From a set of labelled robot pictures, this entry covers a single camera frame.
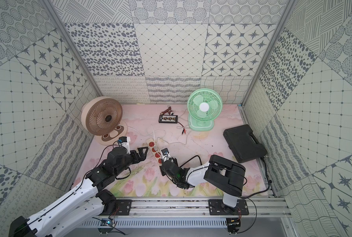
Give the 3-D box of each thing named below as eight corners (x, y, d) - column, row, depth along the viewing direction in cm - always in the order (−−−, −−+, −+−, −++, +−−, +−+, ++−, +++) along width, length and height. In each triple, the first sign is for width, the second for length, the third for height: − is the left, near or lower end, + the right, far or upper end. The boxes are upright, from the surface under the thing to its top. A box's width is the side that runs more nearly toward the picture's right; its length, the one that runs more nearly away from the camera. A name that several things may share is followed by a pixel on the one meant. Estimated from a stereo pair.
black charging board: (158, 123, 112) (158, 121, 110) (159, 116, 116) (159, 114, 114) (177, 123, 112) (177, 121, 110) (177, 116, 116) (177, 114, 114)
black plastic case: (237, 164, 91) (240, 160, 86) (221, 134, 105) (223, 129, 100) (263, 156, 94) (268, 152, 89) (245, 129, 108) (248, 123, 103)
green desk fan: (188, 133, 106) (190, 101, 81) (187, 120, 113) (189, 88, 88) (214, 133, 106) (224, 101, 81) (212, 120, 113) (220, 88, 88)
